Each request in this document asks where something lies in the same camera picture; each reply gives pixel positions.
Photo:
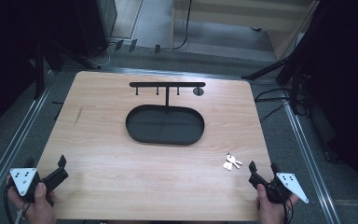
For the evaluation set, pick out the black floor bracket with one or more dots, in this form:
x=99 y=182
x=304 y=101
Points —
x=132 y=45
x=119 y=44

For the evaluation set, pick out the dark round table grommet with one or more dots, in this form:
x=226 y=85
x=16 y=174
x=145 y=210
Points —
x=198 y=91

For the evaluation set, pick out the black key rack with tray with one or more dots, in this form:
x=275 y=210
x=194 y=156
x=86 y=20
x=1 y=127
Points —
x=165 y=124

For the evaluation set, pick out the silver key bunch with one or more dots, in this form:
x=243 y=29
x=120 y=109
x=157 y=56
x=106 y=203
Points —
x=231 y=162

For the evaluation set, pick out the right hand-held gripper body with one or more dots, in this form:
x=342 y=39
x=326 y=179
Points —
x=287 y=183

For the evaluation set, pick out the person's right hand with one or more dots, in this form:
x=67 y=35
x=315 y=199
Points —
x=272 y=211

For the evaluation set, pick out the person's left hand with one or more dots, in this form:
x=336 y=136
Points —
x=40 y=207

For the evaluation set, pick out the black metal stand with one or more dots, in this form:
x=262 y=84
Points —
x=289 y=68
x=43 y=62

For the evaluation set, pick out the metal floor rail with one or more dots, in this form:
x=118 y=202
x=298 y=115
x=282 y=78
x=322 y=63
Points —
x=310 y=158
x=11 y=149

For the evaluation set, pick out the dark cabinet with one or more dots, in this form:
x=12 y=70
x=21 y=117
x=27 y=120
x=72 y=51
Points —
x=98 y=25

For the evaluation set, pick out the light wooden furniture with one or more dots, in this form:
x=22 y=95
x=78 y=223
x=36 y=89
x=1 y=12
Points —
x=245 y=15

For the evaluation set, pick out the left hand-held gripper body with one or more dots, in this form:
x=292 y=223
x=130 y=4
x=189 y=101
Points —
x=23 y=182

